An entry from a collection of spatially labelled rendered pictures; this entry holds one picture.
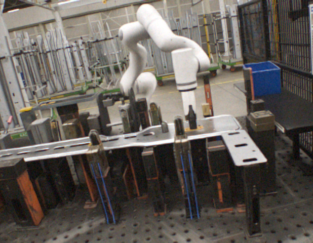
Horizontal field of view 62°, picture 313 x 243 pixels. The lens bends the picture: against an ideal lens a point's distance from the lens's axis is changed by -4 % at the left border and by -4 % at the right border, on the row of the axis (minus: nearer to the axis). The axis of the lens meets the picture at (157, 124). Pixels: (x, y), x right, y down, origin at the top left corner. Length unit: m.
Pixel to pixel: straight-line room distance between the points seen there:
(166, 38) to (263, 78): 0.59
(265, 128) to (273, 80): 0.45
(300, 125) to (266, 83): 0.49
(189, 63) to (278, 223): 0.69
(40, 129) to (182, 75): 0.81
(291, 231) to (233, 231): 0.20
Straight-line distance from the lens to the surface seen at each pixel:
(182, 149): 1.01
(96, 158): 1.10
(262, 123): 1.11
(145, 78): 1.70
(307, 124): 1.09
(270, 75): 1.51
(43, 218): 1.44
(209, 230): 1.10
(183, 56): 1.08
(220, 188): 1.13
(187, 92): 1.10
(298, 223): 1.14
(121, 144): 1.20
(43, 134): 1.53
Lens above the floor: 1.42
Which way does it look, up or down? 18 degrees down
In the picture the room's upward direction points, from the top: 11 degrees counter-clockwise
